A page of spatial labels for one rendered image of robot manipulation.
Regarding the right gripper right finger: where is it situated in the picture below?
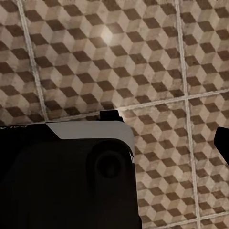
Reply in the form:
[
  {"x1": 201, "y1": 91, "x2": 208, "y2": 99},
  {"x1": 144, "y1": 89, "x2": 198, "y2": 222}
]
[{"x1": 214, "y1": 127, "x2": 229, "y2": 165}]

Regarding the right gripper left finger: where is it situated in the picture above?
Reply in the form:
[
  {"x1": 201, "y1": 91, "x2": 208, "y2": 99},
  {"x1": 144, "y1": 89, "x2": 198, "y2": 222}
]
[{"x1": 0, "y1": 127, "x2": 25, "y2": 184}]

